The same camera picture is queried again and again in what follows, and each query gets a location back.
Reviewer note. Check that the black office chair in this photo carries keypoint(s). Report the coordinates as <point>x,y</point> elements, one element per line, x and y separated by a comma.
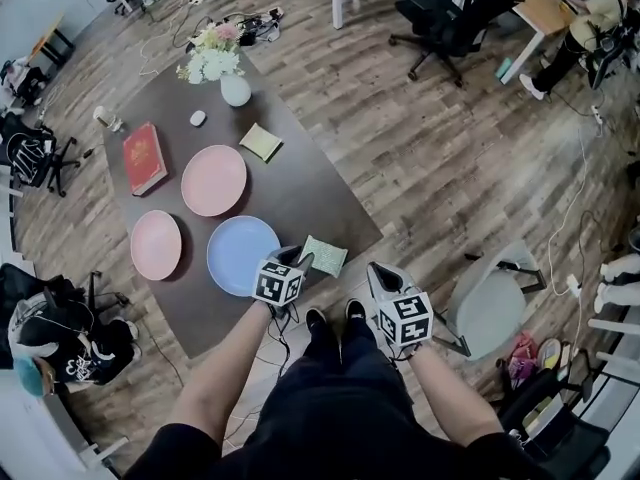
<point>450,23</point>
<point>60,165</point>

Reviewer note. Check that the blue plate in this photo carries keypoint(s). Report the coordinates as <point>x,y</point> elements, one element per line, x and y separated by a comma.
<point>235,253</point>

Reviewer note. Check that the red hardcover book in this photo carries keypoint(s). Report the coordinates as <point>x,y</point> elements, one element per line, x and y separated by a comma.
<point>144,158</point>

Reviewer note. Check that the person's left forearm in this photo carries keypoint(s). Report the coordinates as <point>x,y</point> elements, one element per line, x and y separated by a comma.
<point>220,378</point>

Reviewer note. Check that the white charger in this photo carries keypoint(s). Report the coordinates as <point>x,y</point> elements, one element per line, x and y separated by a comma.
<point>574,284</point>

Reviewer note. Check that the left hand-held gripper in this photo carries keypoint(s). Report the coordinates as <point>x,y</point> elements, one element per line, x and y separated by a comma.
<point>277,283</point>

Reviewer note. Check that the yellow green sponge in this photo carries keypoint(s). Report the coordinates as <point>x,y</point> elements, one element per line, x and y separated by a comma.
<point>261,143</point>

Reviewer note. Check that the pink plate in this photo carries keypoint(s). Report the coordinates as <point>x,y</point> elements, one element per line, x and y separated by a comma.
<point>214,180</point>
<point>156,245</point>

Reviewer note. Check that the black backpack white stripes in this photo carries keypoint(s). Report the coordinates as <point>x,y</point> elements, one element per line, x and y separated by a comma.
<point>30,158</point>

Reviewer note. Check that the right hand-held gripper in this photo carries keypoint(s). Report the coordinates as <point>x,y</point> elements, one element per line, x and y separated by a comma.
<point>405,320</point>

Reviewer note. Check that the small white oval case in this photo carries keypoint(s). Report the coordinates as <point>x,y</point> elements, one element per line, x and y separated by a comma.
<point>198,118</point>

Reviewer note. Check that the person's black shoe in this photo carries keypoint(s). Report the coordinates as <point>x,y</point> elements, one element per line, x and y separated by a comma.
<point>316,323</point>
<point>356,313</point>

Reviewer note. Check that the green patterned sponge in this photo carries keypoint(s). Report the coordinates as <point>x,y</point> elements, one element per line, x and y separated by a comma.
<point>325,254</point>

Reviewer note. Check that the person's right black shoe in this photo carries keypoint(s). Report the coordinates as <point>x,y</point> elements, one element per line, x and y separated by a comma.
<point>356,313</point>

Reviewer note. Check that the round wooden table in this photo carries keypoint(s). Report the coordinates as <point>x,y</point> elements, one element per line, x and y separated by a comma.
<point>47,35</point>

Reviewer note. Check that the person's left black shoe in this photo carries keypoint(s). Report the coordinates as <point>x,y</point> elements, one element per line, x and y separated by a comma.
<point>316,323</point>

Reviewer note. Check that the white ceramic vase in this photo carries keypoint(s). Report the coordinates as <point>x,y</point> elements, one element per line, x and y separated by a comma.
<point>236,90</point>

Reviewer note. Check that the pink bag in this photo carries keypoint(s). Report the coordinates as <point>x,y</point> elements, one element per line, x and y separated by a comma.
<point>520,358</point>

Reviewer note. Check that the person's right forearm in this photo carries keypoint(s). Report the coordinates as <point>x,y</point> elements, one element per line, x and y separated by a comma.
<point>450,393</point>

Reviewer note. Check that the white vase with flowers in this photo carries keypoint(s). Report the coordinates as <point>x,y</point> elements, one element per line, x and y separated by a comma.
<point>210,55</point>

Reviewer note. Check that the person's black clothing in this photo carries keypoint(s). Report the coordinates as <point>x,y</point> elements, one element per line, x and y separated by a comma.
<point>340,408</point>

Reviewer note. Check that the clear glass cup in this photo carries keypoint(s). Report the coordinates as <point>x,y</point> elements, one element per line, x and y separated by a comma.
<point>107,119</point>

